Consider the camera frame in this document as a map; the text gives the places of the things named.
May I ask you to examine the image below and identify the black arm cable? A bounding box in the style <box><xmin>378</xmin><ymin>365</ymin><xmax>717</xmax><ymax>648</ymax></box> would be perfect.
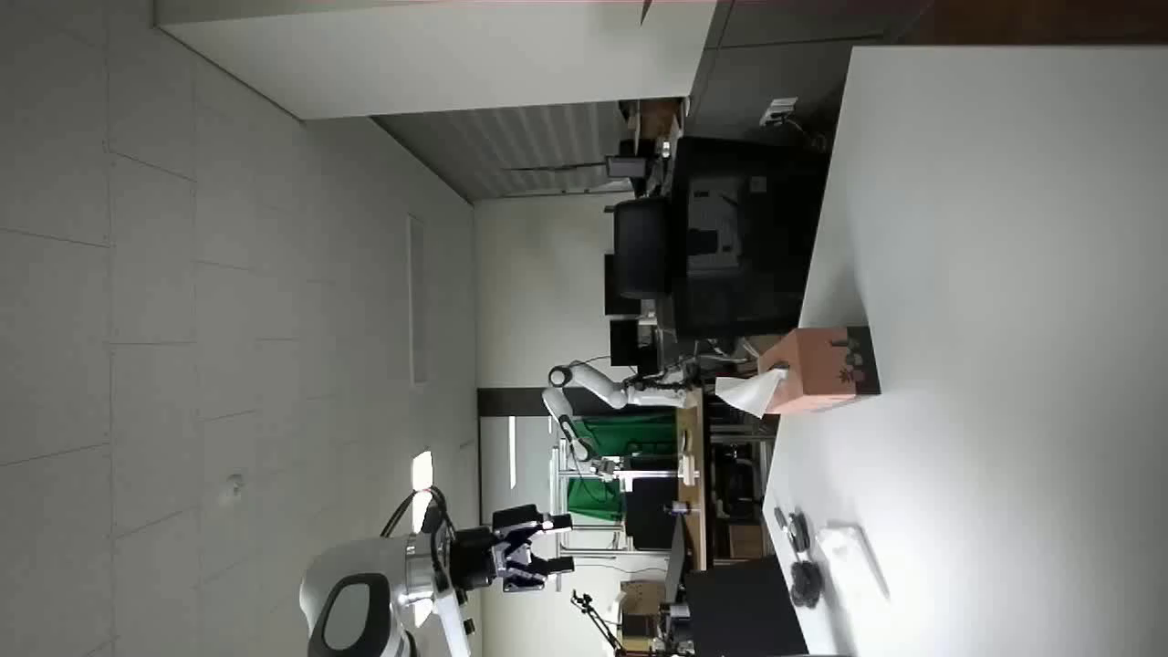
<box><xmin>378</xmin><ymin>486</ymin><xmax>451</xmax><ymax>542</ymax></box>

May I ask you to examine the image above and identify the small black monitor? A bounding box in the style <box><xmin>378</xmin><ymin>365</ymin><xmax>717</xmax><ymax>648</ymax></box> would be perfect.
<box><xmin>602</xmin><ymin>196</ymin><xmax>685</xmax><ymax>322</ymax></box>

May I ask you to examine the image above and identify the wooden side table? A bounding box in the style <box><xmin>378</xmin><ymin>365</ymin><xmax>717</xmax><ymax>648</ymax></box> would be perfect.
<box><xmin>672</xmin><ymin>385</ymin><xmax>712</xmax><ymax>578</ymax></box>

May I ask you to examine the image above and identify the black device on table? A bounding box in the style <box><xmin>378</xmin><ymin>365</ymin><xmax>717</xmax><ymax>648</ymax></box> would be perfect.
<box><xmin>774</xmin><ymin>508</ymin><xmax>833</xmax><ymax>613</ymax></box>

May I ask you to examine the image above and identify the green screen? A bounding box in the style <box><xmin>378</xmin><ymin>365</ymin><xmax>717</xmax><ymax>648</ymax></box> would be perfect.
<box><xmin>568</xmin><ymin>411</ymin><xmax>679</xmax><ymax>525</ymax></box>

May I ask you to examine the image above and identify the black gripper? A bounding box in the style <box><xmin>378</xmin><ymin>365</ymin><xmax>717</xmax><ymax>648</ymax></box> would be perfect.
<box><xmin>488</xmin><ymin>505</ymin><xmax>580</xmax><ymax>595</ymax></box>

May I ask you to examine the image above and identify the pink tissue box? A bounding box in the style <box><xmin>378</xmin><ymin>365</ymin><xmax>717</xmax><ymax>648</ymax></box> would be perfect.
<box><xmin>762</xmin><ymin>323</ymin><xmax>885</xmax><ymax>418</ymax></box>

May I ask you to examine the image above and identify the white tissue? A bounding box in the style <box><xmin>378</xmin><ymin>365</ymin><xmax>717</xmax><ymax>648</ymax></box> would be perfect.
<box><xmin>712</xmin><ymin>365</ymin><xmax>792</xmax><ymax>423</ymax></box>
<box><xmin>813</xmin><ymin>520</ymin><xmax>893</xmax><ymax>613</ymax></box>

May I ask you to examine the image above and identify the large black monitor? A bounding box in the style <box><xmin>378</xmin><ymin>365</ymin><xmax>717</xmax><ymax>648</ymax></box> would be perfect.
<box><xmin>672</xmin><ymin>135</ymin><xmax>833</xmax><ymax>342</ymax></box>

